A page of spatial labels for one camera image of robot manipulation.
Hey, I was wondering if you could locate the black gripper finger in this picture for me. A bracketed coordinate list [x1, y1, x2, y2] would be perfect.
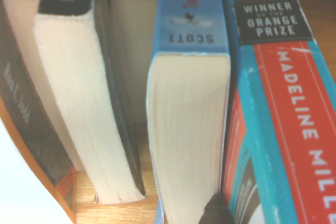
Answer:
[198, 193, 237, 224]

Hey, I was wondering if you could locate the teal red paperback book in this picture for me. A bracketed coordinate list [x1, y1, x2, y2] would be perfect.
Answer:
[220, 0, 336, 224]

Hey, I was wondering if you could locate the blue cover paperback book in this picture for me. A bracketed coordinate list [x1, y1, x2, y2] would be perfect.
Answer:
[146, 0, 232, 224]

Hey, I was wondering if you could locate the thick cream pages paperback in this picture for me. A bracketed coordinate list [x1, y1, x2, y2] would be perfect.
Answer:
[33, 0, 147, 206]

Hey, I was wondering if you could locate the dark spine paperback book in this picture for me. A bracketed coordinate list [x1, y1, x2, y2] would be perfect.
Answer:
[104, 0, 158, 130]

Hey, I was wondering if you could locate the dark cover paperback book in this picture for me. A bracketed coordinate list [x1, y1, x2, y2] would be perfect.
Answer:
[0, 0, 77, 219]

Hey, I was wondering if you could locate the black cover paperback book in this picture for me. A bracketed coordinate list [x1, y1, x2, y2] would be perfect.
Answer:
[1, 0, 85, 172]

